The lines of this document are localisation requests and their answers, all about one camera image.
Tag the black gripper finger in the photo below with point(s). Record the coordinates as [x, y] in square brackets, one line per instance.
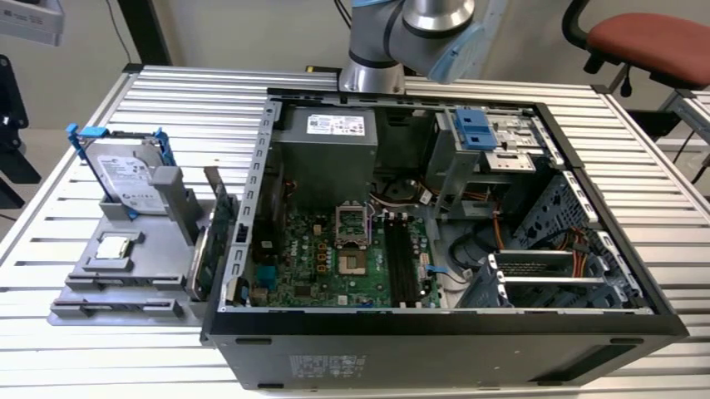
[11, 104]

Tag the RAM memory stick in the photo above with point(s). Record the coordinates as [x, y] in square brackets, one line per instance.
[119, 307]
[127, 283]

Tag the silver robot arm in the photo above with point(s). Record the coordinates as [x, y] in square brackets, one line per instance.
[438, 33]

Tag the hard disk in blue carrier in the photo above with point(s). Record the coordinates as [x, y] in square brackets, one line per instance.
[122, 174]

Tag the silver CPU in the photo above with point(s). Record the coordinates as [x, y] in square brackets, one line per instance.
[114, 248]

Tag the grey parts rack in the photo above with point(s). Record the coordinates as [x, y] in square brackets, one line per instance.
[155, 241]

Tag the green graphics card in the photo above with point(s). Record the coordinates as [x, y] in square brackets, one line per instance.
[217, 249]

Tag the black yellow plug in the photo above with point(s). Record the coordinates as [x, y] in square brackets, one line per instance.
[310, 68]

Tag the grey power supply unit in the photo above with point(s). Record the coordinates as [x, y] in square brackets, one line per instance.
[327, 166]

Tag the teal chip heatsink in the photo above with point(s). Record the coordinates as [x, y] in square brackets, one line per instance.
[266, 277]

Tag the yellow square inductor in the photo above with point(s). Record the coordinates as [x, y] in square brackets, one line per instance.
[322, 269]
[322, 248]
[322, 258]

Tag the green motherboard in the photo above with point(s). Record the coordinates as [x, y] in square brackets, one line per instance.
[310, 291]

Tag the CPU socket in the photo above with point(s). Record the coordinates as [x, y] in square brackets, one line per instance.
[355, 262]

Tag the metal drive cage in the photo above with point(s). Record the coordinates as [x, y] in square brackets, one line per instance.
[510, 162]

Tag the black open PC case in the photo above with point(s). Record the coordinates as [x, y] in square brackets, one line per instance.
[444, 357]

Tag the grey metal disk bay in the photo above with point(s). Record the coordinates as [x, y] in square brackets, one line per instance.
[533, 266]

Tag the red office chair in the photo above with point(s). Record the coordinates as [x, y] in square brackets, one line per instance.
[649, 41]

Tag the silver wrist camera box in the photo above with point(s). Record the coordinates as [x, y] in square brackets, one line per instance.
[28, 21]

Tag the black vertical post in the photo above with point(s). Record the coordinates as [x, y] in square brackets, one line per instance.
[147, 33]

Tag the blue plastic drive bracket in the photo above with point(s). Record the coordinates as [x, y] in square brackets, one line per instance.
[474, 129]

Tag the aluminium frame side table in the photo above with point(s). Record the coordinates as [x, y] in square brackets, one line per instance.
[688, 104]

